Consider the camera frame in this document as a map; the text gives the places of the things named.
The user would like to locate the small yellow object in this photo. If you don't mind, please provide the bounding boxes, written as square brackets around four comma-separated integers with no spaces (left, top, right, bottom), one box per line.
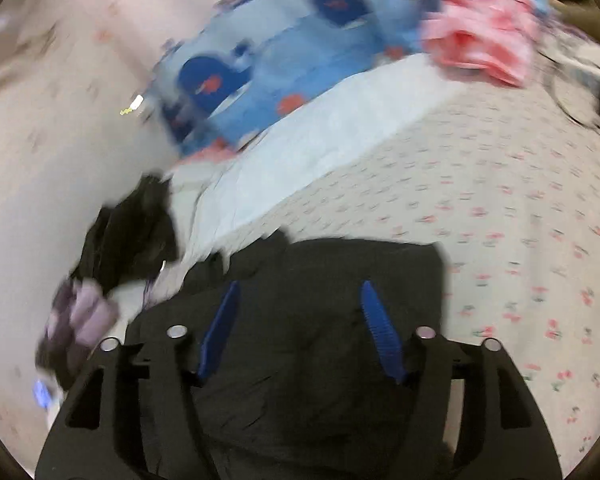
[119,94,146,117]

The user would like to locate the pink patterned cloth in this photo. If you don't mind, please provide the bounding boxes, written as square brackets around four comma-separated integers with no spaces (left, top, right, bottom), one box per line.
[419,0,542,89]

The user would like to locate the cherry print bed sheet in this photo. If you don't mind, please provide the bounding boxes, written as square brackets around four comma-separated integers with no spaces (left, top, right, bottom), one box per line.
[260,75,600,466]

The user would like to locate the black cable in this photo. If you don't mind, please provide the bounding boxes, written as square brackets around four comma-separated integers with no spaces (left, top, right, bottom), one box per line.
[547,55,600,133]

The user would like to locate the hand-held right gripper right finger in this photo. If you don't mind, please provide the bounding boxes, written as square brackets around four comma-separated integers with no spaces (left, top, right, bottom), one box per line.
[361,280,565,480]

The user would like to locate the pale blue bed sheet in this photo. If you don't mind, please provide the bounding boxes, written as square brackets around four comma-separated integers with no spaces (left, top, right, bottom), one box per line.
[172,52,463,263]

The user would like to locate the black hooded padded jacket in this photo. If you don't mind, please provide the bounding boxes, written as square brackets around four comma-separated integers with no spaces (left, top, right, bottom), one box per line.
[72,174,452,480]

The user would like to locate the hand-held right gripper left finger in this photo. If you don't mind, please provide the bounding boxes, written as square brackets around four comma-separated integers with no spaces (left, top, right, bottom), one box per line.
[34,280,242,480]

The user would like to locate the purple and brown garment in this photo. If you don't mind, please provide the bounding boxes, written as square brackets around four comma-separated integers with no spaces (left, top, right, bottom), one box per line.
[35,280,122,392]

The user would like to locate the blue printed blanket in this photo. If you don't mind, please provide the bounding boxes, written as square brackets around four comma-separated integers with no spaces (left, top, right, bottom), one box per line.
[149,0,551,157]

